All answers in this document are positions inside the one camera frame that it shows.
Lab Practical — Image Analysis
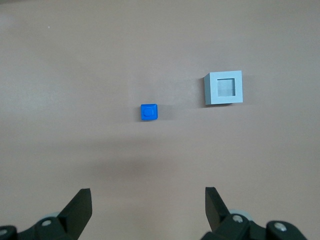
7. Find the gray square hollow base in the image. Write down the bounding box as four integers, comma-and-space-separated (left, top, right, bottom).
203, 70, 244, 106

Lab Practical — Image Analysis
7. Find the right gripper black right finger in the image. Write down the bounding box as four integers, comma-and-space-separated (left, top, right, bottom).
199, 186, 309, 240

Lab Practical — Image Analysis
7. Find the small blue square part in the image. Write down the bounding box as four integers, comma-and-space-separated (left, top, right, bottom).
139, 103, 160, 123

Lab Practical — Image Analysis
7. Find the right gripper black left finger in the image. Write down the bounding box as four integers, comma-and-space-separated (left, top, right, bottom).
0, 188, 93, 240

